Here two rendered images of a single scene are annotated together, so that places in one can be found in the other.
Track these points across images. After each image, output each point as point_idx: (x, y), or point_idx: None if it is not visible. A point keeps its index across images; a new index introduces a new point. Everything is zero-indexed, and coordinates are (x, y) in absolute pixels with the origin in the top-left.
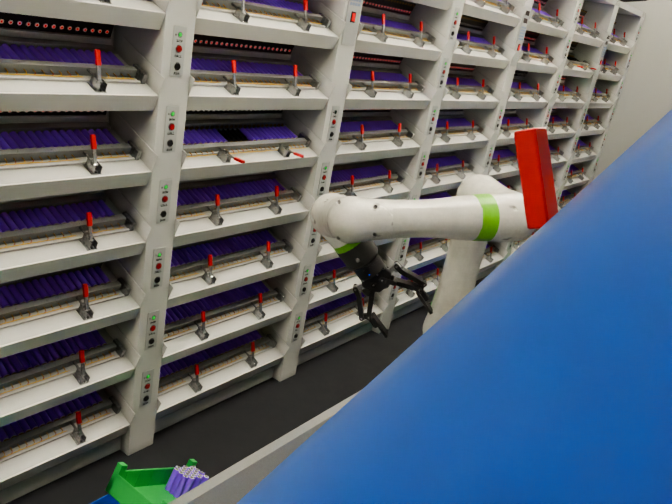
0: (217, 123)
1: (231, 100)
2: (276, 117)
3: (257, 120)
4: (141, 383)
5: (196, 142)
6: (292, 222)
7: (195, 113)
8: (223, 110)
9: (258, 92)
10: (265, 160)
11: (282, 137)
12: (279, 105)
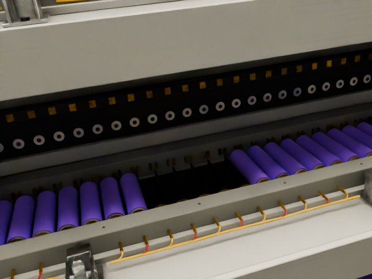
0: (149, 156)
1: (1, 49)
2: (361, 102)
3: (295, 121)
4: None
5: (7, 239)
6: None
7: (74, 144)
8: (169, 118)
9: (179, 4)
10: (295, 255)
11: None
12: (298, 32)
